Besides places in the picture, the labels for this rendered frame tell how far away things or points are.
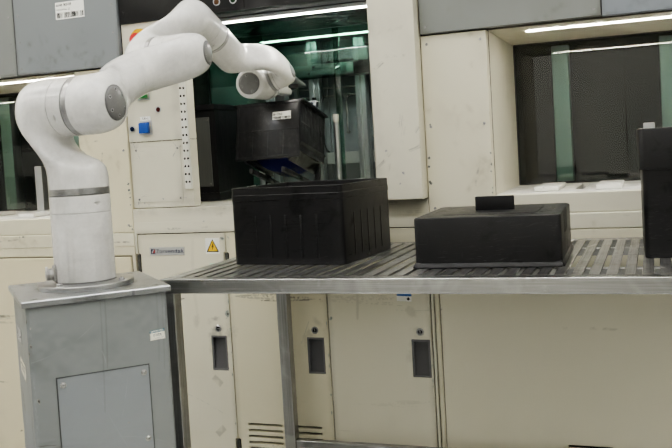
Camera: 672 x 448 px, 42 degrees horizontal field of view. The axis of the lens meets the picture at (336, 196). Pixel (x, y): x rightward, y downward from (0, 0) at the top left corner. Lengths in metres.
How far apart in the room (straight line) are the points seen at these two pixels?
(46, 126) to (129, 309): 0.40
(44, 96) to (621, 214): 1.33
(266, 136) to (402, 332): 0.75
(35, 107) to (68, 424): 0.62
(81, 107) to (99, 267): 0.32
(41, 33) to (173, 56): 0.80
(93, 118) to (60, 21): 1.01
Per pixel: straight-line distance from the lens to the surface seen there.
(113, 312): 1.75
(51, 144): 1.84
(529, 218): 1.71
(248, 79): 2.48
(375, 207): 2.03
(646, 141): 1.79
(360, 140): 3.18
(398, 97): 2.22
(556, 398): 2.28
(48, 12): 2.77
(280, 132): 2.64
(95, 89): 1.77
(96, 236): 1.80
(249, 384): 2.52
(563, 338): 2.24
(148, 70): 2.00
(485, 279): 1.61
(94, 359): 1.76
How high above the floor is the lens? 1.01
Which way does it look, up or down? 3 degrees down
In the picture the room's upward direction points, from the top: 3 degrees counter-clockwise
